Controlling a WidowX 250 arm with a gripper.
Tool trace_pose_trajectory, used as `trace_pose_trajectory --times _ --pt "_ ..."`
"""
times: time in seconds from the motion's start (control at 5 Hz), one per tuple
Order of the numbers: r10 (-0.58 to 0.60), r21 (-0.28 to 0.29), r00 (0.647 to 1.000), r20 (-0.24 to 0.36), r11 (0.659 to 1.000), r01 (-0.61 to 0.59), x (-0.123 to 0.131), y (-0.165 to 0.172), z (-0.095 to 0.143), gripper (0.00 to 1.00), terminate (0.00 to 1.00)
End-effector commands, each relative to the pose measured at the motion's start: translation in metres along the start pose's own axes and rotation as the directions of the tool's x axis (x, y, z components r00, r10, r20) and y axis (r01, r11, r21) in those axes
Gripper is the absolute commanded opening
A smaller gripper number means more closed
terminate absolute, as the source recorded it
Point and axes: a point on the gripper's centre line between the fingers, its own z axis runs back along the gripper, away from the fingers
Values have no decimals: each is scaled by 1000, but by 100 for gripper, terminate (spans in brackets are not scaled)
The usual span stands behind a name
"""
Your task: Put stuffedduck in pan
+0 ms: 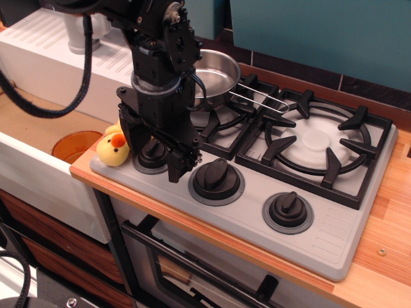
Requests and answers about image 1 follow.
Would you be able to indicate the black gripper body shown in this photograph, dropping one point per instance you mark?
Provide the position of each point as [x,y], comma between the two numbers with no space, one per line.
[166,116]

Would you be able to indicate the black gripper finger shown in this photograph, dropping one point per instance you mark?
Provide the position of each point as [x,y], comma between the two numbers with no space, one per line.
[180,163]
[136,133]

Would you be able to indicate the yellow stuffed duck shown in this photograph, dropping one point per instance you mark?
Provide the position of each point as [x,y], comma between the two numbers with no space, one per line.
[113,148]

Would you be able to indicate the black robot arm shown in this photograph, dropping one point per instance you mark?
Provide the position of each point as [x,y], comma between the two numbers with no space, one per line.
[164,50]

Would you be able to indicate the stainless steel pan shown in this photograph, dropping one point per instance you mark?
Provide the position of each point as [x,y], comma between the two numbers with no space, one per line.
[219,79]

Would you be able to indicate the black left stove knob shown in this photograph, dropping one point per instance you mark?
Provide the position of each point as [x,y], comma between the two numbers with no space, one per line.
[151,158]

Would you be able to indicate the black stove knob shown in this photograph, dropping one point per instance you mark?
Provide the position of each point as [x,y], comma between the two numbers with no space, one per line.
[216,183]
[151,158]
[288,213]

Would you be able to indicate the black middle stove knob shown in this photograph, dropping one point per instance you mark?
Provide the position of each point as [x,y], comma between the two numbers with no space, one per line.
[216,183]

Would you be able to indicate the orange plastic cup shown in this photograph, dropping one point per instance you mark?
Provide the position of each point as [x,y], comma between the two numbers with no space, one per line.
[73,146]

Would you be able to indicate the black left burner grate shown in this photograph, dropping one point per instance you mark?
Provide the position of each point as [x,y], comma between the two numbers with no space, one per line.
[224,128]

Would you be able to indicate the black burner grate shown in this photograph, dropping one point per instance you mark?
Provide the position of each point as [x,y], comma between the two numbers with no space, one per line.
[224,128]
[332,151]

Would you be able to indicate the white toy sink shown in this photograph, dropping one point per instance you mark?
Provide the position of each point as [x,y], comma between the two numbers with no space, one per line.
[35,56]

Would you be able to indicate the oven door with window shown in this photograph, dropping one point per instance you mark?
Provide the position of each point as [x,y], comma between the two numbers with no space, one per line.
[182,268]

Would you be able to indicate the grey toy faucet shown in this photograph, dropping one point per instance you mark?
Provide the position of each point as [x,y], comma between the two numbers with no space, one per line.
[75,31]

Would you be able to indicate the grey toy stove top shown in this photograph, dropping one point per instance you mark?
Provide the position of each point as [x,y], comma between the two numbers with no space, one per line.
[327,247]

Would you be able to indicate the black right stove knob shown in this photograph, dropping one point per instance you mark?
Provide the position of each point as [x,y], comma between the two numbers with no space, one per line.
[288,213]

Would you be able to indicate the black right burner grate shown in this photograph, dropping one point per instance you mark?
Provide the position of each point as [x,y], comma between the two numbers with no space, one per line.
[332,151]

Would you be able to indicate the wooden drawer front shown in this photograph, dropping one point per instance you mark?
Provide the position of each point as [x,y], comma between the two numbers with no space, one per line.
[74,259]

